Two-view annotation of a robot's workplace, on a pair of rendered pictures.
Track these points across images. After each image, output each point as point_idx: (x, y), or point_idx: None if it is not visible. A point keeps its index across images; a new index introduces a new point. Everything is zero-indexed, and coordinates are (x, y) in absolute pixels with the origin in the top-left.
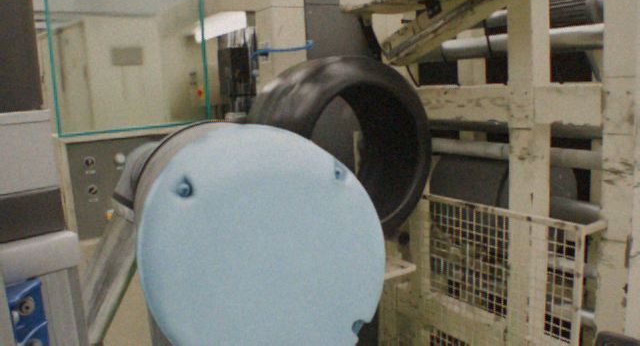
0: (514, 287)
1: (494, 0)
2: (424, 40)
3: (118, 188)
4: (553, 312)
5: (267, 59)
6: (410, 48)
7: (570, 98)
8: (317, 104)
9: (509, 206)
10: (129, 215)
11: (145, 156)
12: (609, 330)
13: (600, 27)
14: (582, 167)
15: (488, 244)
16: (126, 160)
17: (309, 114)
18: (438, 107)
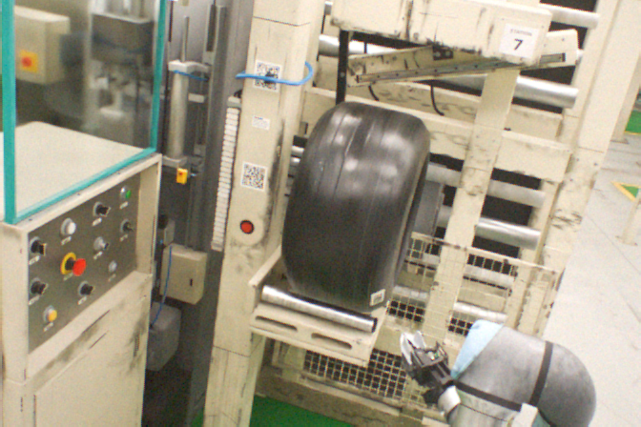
0: (438, 299)
1: (522, 70)
2: (419, 78)
3: (500, 392)
4: (456, 314)
5: (270, 87)
6: (396, 80)
7: (538, 154)
8: (413, 187)
9: (447, 232)
10: (510, 416)
11: (563, 366)
12: (529, 335)
13: (557, 88)
14: (508, 199)
15: (451, 275)
16: (479, 353)
17: (409, 198)
18: None
